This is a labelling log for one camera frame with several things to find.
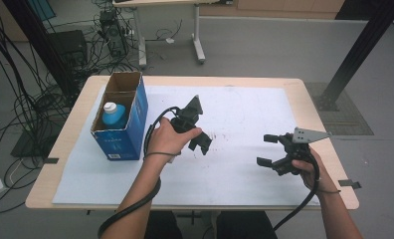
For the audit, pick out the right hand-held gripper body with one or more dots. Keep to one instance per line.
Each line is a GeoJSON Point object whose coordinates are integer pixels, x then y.
{"type": "Point", "coordinates": [297, 151]}

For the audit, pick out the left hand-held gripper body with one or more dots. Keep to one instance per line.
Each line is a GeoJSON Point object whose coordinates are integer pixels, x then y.
{"type": "Point", "coordinates": [188, 121]}

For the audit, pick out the blue cardboard box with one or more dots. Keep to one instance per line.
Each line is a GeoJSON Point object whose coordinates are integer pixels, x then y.
{"type": "Point", "coordinates": [122, 144]}

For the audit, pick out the blue bottle with white cap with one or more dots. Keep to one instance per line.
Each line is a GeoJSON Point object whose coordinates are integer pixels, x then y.
{"type": "Point", "coordinates": [117, 118]}

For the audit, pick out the person's left hand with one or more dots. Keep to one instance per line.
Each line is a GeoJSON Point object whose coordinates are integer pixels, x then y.
{"type": "Point", "coordinates": [166, 142]}

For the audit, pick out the person's right hand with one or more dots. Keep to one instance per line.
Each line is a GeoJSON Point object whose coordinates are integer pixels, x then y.
{"type": "Point", "coordinates": [312, 176]}

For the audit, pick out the black left wrist band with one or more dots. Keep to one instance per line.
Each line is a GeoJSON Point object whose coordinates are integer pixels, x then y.
{"type": "Point", "coordinates": [161, 153]}

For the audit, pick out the black wrist band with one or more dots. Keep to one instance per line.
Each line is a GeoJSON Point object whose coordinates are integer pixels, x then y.
{"type": "Point", "coordinates": [161, 153]}
{"type": "Point", "coordinates": [331, 191]}

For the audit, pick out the white table mat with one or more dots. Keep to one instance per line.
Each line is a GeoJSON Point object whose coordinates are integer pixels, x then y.
{"type": "Point", "coordinates": [235, 186]}

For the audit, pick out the black right wrist band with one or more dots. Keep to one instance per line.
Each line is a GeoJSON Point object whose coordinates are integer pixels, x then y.
{"type": "Point", "coordinates": [331, 191]}

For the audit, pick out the black tape piece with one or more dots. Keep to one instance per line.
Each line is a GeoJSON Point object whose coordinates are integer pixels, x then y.
{"type": "Point", "coordinates": [50, 160]}
{"type": "Point", "coordinates": [350, 183]}

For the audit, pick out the person's right leg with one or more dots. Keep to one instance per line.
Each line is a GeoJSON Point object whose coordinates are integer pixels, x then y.
{"type": "Point", "coordinates": [244, 225]}

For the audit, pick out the person's leg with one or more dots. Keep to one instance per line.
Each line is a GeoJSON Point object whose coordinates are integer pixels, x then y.
{"type": "Point", "coordinates": [165, 227]}
{"type": "Point", "coordinates": [244, 225]}

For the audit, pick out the small white adapter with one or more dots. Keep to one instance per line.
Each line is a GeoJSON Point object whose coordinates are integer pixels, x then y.
{"type": "Point", "coordinates": [169, 40]}

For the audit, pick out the person's left leg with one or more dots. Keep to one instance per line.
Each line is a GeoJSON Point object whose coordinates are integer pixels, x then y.
{"type": "Point", "coordinates": [165, 227]}

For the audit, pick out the black computer tower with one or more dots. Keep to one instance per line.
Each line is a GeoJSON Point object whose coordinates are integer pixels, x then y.
{"type": "Point", "coordinates": [113, 36]}

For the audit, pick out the light wooden table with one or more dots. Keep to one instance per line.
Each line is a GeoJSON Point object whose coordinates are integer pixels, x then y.
{"type": "Point", "coordinates": [72, 156]}

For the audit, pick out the black equipment box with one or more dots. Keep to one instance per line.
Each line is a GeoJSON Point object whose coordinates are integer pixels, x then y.
{"type": "Point", "coordinates": [69, 45]}

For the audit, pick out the black floor plate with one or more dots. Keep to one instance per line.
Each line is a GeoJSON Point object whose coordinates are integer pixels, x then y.
{"type": "Point", "coordinates": [26, 146]}

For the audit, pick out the teal panel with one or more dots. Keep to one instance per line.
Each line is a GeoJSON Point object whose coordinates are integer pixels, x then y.
{"type": "Point", "coordinates": [42, 8]}

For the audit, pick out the white desk frame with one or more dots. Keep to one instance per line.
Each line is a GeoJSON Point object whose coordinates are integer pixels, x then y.
{"type": "Point", "coordinates": [198, 40]}

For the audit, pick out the black metal post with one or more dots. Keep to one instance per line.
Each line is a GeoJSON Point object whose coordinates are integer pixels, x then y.
{"type": "Point", "coordinates": [42, 43]}
{"type": "Point", "coordinates": [367, 36]}

